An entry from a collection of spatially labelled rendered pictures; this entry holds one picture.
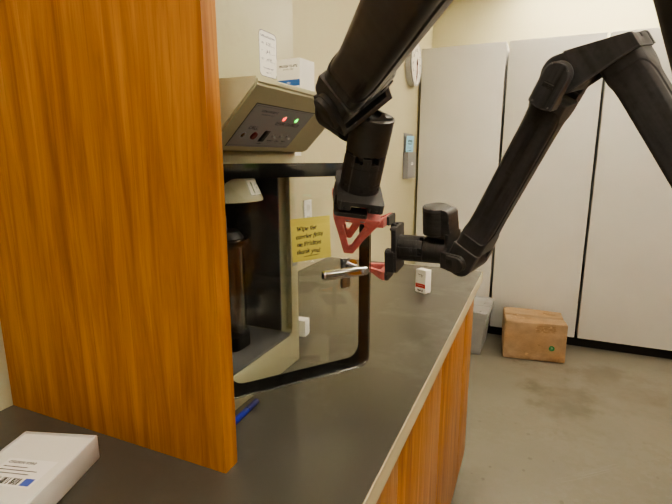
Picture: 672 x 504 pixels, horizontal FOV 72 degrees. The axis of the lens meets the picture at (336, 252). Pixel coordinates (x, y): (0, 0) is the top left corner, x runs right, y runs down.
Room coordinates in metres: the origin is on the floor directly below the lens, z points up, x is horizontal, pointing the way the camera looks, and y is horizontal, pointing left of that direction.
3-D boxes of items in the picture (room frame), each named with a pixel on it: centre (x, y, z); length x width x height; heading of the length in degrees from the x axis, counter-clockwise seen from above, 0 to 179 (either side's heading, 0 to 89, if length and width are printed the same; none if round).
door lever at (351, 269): (0.81, -0.01, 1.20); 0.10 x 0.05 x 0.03; 119
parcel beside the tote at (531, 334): (3.17, -1.42, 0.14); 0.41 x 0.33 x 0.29; 73
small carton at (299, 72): (0.90, 0.07, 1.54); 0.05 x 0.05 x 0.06; 62
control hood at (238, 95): (0.84, 0.10, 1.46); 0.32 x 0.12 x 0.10; 157
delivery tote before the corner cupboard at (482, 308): (3.38, -0.87, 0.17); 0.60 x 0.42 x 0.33; 65
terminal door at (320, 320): (0.80, 0.07, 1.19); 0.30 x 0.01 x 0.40; 119
